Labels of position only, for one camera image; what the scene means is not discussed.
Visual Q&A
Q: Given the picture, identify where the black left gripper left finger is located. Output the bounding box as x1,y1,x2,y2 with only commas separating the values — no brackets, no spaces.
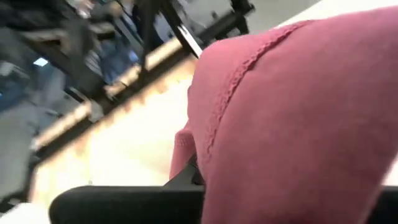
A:
49,154,206,224

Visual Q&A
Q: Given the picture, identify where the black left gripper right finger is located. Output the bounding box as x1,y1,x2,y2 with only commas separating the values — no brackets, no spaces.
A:
366,185,398,224

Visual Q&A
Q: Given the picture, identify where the rose pink seamed garment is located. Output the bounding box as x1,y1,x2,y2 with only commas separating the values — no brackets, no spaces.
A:
169,6,398,224

